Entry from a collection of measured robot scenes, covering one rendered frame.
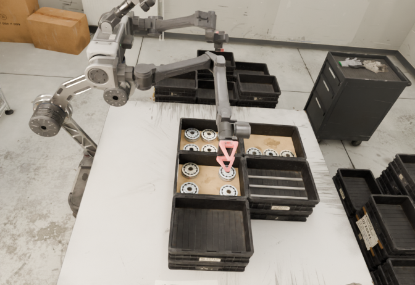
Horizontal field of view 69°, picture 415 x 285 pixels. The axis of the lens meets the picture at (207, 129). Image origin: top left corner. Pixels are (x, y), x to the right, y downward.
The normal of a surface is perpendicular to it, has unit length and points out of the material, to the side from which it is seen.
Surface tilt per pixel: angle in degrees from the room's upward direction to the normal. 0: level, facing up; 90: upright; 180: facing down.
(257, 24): 90
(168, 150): 0
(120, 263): 0
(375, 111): 90
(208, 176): 0
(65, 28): 89
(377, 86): 90
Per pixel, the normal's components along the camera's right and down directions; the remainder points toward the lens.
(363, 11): 0.04, 0.71
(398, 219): 0.11, -0.71
